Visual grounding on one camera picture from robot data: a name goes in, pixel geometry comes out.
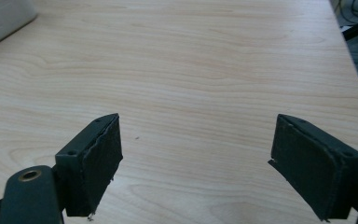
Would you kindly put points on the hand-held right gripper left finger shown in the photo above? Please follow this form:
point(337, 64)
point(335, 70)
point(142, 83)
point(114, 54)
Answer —
point(88, 168)

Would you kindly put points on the white box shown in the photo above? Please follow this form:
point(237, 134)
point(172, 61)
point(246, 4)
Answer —
point(0, 18)

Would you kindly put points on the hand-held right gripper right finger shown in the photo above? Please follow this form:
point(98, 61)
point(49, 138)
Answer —
point(310, 168)

